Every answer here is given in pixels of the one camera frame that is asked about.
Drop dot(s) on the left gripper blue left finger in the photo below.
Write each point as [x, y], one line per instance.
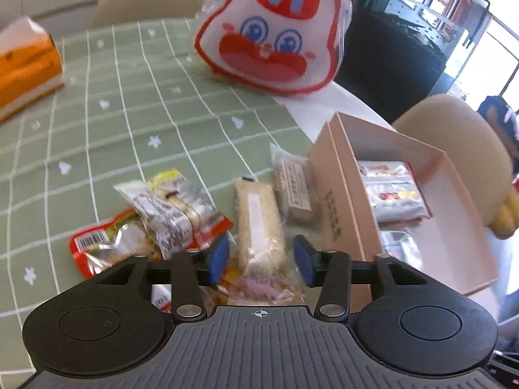
[192, 270]

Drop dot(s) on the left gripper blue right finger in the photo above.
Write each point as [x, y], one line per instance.
[331, 272]

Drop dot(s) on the sesame bar packet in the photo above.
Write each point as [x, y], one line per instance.
[261, 241]

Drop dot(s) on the red snack bag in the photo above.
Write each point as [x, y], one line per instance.
[100, 248]

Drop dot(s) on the clear biscuit packet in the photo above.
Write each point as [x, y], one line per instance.
[294, 187]

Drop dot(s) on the blue white snack bag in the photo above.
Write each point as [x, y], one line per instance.
[282, 287]

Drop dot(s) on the blue candy packet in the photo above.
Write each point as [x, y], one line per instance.
[400, 244]

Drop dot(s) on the white red snack packet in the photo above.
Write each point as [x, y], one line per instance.
[392, 192]

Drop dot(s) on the pink cardboard box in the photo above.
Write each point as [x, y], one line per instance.
[452, 242]

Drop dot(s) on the green grid tablecloth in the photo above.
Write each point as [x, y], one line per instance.
[135, 103]

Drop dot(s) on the beige chair right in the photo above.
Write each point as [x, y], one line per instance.
[478, 155]

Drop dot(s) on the beige chair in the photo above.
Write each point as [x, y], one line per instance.
[478, 155]
[114, 12]

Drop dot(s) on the red white bunny bag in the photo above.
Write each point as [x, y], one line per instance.
[286, 47]

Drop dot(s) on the fish tank cabinet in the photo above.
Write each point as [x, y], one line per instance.
[398, 52]

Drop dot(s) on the orange tissue box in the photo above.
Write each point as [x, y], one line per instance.
[30, 67]

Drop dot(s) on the beige chair far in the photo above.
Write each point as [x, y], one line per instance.
[114, 12]

